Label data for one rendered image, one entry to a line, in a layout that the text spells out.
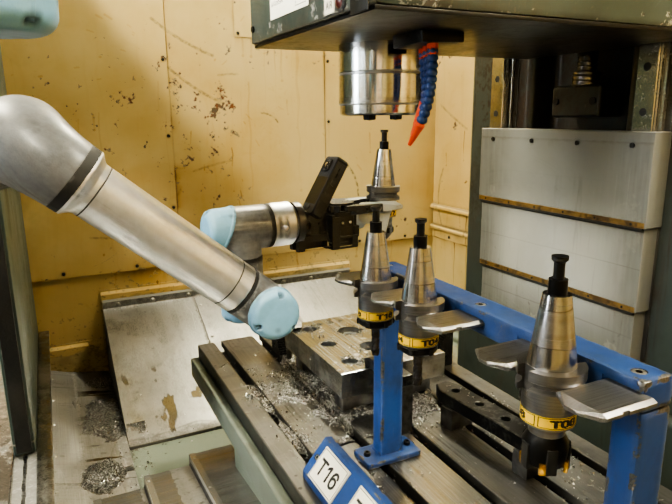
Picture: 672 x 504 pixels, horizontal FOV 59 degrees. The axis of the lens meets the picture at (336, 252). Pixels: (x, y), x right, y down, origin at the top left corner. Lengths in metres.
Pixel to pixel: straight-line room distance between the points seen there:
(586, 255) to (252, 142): 1.18
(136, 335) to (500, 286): 1.10
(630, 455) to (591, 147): 0.81
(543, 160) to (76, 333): 1.48
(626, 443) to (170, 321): 1.59
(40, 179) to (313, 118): 1.47
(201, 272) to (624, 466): 0.54
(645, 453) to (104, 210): 0.64
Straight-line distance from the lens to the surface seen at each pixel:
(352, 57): 1.05
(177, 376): 1.82
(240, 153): 2.05
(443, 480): 0.99
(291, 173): 2.12
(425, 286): 0.73
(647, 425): 0.60
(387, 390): 0.97
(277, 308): 0.85
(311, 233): 1.04
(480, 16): 0.83
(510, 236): 1.49
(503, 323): 0.69
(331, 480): 0.92
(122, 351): 1.90
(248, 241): 0.97
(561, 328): 0.56
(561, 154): 1.36
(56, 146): 0.78
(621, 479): 0.63
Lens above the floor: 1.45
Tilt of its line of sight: 13 degrees down
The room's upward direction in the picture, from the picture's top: 1 degrees counter-clockwise
